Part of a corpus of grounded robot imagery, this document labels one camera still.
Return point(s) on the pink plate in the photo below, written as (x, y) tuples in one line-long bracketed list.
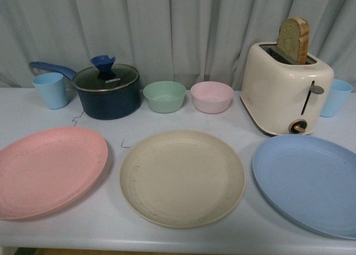
[(49, 170)]

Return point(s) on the mint green bowl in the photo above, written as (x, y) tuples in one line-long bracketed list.
[(164, 96)]

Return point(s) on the pink bowl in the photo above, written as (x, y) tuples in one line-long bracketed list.
[(211, 97)]

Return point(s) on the beige plate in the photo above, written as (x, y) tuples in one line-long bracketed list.
[(182, 179)]

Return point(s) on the dark blue saucepan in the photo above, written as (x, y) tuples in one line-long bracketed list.
[(101, 105)]

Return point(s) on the glass pot lid blue knob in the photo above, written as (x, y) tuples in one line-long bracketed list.
[(105, 75)]

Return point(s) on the grey curtain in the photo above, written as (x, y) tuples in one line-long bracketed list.
[(187, 41)]

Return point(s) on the cream toaster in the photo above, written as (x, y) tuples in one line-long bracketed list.
[(283, 98)]

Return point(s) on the left light blue cup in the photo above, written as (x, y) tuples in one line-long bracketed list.
[(51, 87)]

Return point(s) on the light blue cup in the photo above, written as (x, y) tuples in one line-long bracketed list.
[(51, 87), (338, 94)]

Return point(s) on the slice of bread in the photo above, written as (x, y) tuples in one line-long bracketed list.
[(293, 39)]

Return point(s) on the blue plate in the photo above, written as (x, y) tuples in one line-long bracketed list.
[(309, 180)]

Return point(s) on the right light blue cup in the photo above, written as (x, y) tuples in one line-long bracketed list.
[(338, 94)]

